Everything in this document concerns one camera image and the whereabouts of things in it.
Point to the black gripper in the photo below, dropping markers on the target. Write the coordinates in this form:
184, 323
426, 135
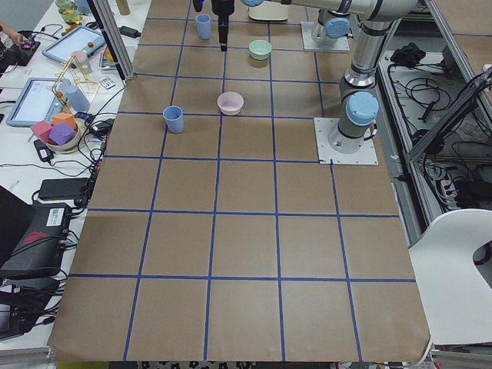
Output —
222, 8

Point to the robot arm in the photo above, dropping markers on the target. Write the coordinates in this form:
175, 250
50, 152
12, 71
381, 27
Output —
360, 107
331, 26

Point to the mint green bowl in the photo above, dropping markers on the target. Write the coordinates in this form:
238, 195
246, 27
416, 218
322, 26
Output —
260, 49

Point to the pink bowl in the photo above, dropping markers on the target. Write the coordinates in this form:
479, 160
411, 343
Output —
230, 103

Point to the black power adapter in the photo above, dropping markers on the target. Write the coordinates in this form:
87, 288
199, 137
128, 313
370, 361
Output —
129, 32

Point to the small remote control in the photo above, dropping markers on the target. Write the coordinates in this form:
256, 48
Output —
107, 83

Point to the far teach pendant tablet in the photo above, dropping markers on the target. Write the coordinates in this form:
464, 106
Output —
80, 38

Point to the teach pendant tablet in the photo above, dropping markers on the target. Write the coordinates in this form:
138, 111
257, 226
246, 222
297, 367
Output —
80, 38
37, 102

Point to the pink cup on side table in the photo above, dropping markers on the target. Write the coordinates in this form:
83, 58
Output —
80, 61

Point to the bowl of coloured blocks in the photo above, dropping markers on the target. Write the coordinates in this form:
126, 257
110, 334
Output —
62, 135

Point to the near teach pendant tablet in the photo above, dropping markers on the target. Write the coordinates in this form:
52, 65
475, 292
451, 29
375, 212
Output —
37, 102

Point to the black power brick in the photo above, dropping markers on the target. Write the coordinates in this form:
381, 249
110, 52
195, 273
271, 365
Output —
61, 189

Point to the black laptop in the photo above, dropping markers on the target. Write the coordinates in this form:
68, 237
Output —
33, 237

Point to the white chair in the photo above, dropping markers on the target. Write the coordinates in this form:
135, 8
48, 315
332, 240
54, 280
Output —
455, 296

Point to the aluminium frame post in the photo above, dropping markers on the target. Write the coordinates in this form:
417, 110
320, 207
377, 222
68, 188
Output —
103, 15

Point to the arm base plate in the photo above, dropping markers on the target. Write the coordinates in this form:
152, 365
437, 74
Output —
335, 149
315, 40

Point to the gold wire cup rack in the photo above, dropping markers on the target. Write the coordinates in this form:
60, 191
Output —
72, 76

